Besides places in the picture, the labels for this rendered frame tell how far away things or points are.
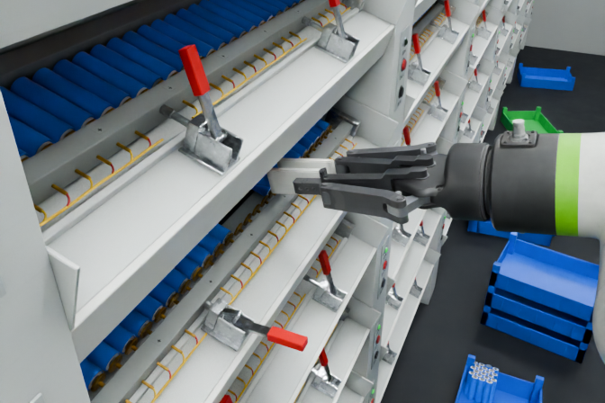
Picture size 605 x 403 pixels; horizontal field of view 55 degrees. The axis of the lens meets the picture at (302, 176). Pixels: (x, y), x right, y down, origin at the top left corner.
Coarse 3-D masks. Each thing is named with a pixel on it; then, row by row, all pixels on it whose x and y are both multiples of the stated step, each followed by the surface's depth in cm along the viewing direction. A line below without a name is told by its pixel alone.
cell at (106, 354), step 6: (102, 342) 48; (96, 348) 47; (102, 348) 47; (108, 348) 48; (90, 354) 47; (96, 354) 47; (102, 354) 47; (108, 354) 47; (114, 354) 48; (90, 360) 47; (96, 360) 47; (102, 360) 47; (108, 360) 47; (102, 366) 47; (108, 366) 48
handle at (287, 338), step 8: (240, 312) 53; (232, 320) 53; (240, 320) 53; (240, 328) 53; (248, 328) 52; (256, 328) 52; (264, 328) 52; (272, 328) 52; (280, 328) 52; (272, 336) 51; (280, 336) 51; (288, 336) 51; (296, 336) 51; (304, 336) 51; (280, 344) 51; (288, 344) 51; (296, 344) 51; (304, 344) 51
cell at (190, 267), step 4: (184, 260) 57; (188, 260) 57; (192, 260) 58; (176, 264) 57; (180, 264) 57; (184, 264) 57; (188, 264) 57; (192, 264) 57; (196, 264) 57; (176, 268) 57; (180, 268) 57; (184, 268) 57; (188, 268) 57; (192, 268) 57; (196, 268) 57; (180, 272) 57; (184, 272) 57; (188, 272) 57; (192, 272) 57; (188, 276) 57; (192, 276) 57
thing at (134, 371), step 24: (336, 144) 80; (264, 216) 65; (240, 240) 61; (216, 264) 57; (240, 264) 60; (192, 288) 54; (216, 288) 55; (192, 312) 52; (168, 336) 50; (144, 360) 47; (120, 384) 45; (144, 384) 47
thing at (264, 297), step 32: (352, 128) 86; (384, 128) 86; (256, 192) 71; (224, 224) 65; (288, 224) 68; (320, 224) 70; (288, 256) 64; (256, 288) 60; (288, 288) 61; (160, 320) 53; (256, 320) 57; (224, 352) 53; (160, 384) 49; (192, 384) 50; (224, 384) 51
